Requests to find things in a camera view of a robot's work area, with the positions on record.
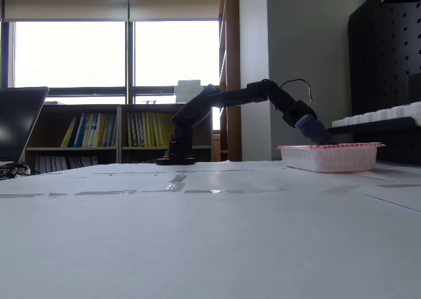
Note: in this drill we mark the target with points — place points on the dark laptop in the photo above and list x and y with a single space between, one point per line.
16 121

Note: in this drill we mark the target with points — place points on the red white checkered tray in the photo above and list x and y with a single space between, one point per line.
329 157

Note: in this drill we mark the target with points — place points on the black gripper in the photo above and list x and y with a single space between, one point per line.
312 126

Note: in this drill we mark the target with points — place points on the large yellow book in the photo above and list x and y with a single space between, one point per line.
166 127

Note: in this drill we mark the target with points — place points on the dark grey adapter box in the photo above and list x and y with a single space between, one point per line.
415 88

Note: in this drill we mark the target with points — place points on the white power strip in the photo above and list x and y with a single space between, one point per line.
378 114

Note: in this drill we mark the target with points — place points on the low wooden bookshelf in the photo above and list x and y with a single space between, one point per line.
121 131

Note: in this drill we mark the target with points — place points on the tall wooden shelf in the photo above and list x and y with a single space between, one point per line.
232 48

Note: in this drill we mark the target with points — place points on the white paper table cover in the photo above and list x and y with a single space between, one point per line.
210 239

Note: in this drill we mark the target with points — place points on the black pegboard desk organizer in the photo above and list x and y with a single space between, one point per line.
385 55

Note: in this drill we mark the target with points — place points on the dark window frame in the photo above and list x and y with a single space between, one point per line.
129 58

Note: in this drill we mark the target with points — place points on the white paper sign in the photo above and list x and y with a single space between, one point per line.
187 91

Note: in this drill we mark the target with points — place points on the beige roller blind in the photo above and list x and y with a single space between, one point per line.
174 10
65 10

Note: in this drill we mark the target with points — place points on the yellow leaning book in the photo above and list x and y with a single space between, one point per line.
68 133

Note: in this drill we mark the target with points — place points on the blue book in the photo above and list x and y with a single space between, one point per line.
80 129

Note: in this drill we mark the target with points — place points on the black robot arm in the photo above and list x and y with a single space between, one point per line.
230 96

